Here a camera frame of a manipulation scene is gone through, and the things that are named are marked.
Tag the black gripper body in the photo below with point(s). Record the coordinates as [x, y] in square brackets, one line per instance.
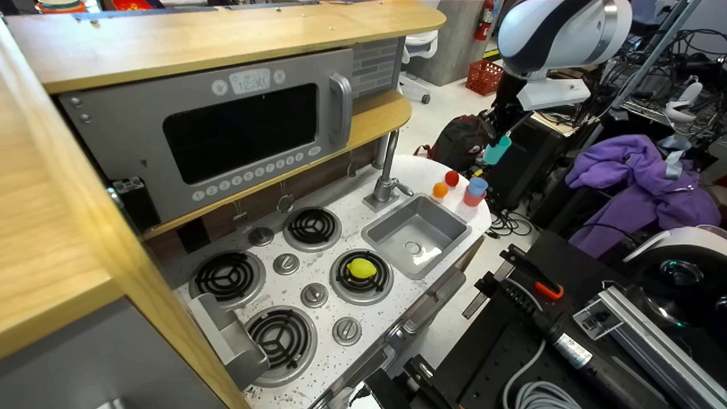
[513, 104]

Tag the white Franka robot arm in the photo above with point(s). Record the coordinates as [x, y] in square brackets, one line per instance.
[546, 30]

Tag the blue plastic cup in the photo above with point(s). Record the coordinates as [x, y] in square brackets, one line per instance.
[478, 184]

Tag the small red plastic cup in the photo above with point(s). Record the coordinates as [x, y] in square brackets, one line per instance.
[452, 179]

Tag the orange plastic cup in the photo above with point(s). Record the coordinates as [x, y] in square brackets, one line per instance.
[438, 190]

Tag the grey toy sink basin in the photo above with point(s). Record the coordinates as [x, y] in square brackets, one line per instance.
[412, 234]

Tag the red plastic basket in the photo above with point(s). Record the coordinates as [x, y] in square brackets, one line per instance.
[484, 79]

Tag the red fire extinguisher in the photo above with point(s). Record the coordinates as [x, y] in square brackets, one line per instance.
[484, 22]

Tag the white chair base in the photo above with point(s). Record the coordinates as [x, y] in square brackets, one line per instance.
[415, 47]

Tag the grey toy faucet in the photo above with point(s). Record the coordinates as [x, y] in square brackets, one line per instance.
[388, 167]

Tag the purple cloth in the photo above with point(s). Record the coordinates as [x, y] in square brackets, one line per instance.
[637, 167]

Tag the grey metal pole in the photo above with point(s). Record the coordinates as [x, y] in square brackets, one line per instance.
[649, 58]

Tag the silver oven door bar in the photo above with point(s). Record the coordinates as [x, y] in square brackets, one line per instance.
[427, 303]

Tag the yellow toy lemon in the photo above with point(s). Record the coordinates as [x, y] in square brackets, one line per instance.
[362, 269]

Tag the black shiny round device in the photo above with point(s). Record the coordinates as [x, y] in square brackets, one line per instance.
[681, 273]

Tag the black coil stove burner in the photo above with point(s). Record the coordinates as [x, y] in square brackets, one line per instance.
[279, 341]
[343, 284]
[311, 228]
[226, 273]

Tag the black perforated breadboard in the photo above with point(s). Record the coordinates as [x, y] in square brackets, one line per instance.
[491, 364]

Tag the grey round stove knob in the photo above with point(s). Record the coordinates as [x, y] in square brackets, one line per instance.
[345, 330]
[285, 265]
[314, 293]
[262, 234]

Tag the grey side panel holder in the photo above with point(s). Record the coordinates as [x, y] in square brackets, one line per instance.
[227, 333]

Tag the grey toy microwave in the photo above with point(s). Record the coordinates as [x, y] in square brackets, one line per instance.
[97, 127]

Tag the wooden toy kitchen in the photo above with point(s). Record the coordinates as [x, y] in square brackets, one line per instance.
[76, 228]

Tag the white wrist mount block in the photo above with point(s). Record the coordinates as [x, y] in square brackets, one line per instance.
[552, 91]

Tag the aluminium extrusion rail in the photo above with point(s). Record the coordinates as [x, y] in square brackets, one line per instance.
[649, 333]

